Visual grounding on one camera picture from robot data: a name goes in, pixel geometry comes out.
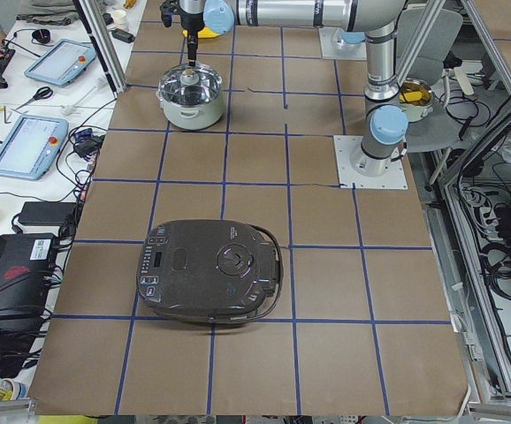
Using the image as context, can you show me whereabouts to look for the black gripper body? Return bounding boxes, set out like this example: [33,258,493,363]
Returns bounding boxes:
[180,0,205,39]

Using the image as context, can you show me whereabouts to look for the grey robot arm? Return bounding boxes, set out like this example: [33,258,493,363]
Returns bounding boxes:
[162,1,408,177]

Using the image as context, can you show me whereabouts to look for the aluminium frame post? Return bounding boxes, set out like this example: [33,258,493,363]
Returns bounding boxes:
[73,0,126,95]

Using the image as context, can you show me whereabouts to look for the black rice cooker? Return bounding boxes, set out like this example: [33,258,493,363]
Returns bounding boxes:
[136,219,284,324]

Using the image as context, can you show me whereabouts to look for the steel bowl with yellow items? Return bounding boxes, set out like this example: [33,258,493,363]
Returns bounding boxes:
[399,79,434,123]

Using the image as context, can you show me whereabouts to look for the black scissors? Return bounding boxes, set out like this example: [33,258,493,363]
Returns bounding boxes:
[15,86,54,110]

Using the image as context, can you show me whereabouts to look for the white paper cup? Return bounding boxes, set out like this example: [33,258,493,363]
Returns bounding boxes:
[111,9,129,31]

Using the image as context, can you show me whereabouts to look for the blue teach pendant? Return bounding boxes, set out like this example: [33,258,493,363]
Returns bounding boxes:
[24,39,96,87]
[0,114,69,180]

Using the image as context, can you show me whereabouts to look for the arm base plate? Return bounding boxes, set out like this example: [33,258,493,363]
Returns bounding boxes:
[333,135,408,190]
[318,27,367,61]

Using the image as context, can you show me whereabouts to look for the black power adapter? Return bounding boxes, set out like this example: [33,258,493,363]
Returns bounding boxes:
[11,201,76,233]

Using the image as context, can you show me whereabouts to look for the blue teach pendant near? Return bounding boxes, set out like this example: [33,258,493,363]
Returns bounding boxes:
[0,114,69,180]

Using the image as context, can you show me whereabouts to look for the black laptop computer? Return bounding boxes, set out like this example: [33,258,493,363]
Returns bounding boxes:
[0,233,58,321]

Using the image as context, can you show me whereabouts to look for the glass pot lid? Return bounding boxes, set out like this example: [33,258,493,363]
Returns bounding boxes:
[157,62,222,107]

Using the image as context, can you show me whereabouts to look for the pale green cooking pot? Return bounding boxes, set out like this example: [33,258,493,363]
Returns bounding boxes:
[156,62,225,131]

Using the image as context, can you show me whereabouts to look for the blue teach pendant far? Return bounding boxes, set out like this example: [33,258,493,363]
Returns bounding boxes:
[24,39,96,87]

